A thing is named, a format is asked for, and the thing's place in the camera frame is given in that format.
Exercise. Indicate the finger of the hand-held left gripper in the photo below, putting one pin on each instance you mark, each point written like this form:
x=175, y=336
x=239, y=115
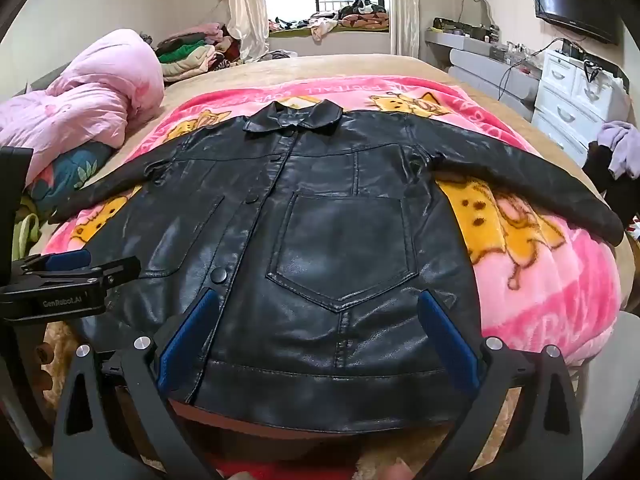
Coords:
x=65, y=260
x=120, y=270

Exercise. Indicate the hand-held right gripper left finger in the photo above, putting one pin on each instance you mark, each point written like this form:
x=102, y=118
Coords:
x=187, y=340

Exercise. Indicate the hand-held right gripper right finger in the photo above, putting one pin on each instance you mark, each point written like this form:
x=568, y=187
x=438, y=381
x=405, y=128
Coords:
x=445, y=340

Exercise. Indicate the black leather jacket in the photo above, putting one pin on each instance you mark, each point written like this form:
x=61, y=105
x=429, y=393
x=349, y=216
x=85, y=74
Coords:
x=325, y=240

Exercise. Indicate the pile of folded clothes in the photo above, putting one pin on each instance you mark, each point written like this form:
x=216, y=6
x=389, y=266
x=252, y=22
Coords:
x=190, y=55

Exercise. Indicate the heap of clothes on sill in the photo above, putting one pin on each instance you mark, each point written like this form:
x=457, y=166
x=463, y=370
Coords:
x=350, y=17

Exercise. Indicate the person's right hand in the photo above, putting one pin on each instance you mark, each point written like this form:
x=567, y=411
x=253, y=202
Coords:
x=400, y=472

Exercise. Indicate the yellow-green cloth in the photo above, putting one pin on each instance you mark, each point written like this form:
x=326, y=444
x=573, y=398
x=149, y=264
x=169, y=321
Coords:
x=25, y=235

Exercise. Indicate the blue floral pillow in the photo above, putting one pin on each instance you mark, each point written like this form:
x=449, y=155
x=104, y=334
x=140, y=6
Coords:
x=70, y=170

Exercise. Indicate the pink cartoon printed blanket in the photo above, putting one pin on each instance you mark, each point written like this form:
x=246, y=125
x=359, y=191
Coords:
x=540, y=285

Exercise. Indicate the pink quilt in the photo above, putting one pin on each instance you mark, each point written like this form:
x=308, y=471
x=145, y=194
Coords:
x=90, y=90

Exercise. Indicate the black garment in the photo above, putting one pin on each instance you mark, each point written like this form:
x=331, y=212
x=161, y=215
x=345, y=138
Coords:
x=600, y=175

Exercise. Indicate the light purple garment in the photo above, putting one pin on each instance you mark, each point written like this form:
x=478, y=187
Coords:
x=617, y=147

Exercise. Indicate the white drawer cabinet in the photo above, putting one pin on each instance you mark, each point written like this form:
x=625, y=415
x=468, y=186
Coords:
x=565, y=95

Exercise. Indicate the grey dressing table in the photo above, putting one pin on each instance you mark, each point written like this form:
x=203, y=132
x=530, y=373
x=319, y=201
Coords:
x=480, y=67

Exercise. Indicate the bed with tan sheet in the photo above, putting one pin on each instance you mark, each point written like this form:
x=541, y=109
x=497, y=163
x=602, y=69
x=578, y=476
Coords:
x=350, y=65

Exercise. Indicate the cream curtain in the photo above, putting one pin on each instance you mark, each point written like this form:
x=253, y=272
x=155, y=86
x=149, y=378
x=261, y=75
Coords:
x=245, y=5
x=404, y=5

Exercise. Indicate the clutter of small bottles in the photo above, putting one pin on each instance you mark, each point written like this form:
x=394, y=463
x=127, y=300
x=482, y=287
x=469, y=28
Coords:
x=465, y=30

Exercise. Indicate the dressing table mirror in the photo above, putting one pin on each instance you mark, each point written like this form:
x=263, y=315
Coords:
x=475, y=12

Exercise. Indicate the wall-mounted black television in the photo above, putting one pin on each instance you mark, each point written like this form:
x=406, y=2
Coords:
x=570, y=0

